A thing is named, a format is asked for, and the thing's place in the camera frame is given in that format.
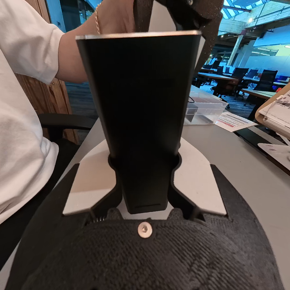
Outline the black chair armrest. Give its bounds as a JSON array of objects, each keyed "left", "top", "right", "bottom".
[{"left": 37, "top": 113, "right": 98, "bottom": 137}]

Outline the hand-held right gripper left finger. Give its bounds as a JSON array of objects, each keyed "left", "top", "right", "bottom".
[{"left": 63, "top": 138, "right": 124, "bottom": 215}]

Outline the wooden office desk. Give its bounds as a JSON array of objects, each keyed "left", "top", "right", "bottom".
[{"left": 197, "top": 72, "right": 239, "bottom": 86}]

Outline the white card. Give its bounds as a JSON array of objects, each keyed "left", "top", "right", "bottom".
[{"left": 258, "top": 142, "right": 290, "bottom": 172}]

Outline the person's left forearm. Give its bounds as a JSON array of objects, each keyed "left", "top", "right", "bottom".
[{"left": 55, "top": 3, "right": 101, "bottom": 84}]

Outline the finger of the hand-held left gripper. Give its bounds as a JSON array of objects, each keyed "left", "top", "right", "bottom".
[
  {"left": 148, "top": 1, "right": 179, "bottom": 32},
  {"left": 194, "top": 36, "right": 206, "bottom": 69}
]

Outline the white t-shirt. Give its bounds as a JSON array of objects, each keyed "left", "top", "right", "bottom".
[{"left": 0, "top": 0, "right": 66, "bottom": 225}]

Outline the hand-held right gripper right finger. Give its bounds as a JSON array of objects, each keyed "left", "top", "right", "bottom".
[{"left": 168, "top": 138, "right": 227, "bottom": 221}]

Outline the clear plastic bin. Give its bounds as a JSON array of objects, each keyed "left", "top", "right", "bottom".
[{"left": 184, "top": 85, "right": 230, "bottom": 125}]

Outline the paper sheet on table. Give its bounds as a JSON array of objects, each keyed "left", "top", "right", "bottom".
[{"left": 214, "top": 111, "right": 259, "bottom": 133}]

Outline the black office chair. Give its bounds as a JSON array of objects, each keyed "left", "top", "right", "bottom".
[
  {"left": 254, "top": 70, "right": 279, "bottom": 91},
  {"left": 231, "top": 68, "right": 249, "bottom": 100}
]

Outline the person's left hand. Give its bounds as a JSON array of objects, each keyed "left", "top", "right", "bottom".
[{"left": 99, "top": 0, "right": 137, "bottom": 35}]

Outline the gold bracelet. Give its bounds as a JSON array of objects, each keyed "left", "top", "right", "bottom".
[{"left": 94, "top": 3, "right": 102, "bottom": 35}]

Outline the wooden pillar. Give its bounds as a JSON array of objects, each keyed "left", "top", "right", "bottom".
[{"left": 15, "top": 0, "right": 79, "bottom": 145}]

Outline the black usb hub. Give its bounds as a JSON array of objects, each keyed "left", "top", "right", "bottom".
[{"left": 75, "top": 30, "right": 202, "bottom": 214}]

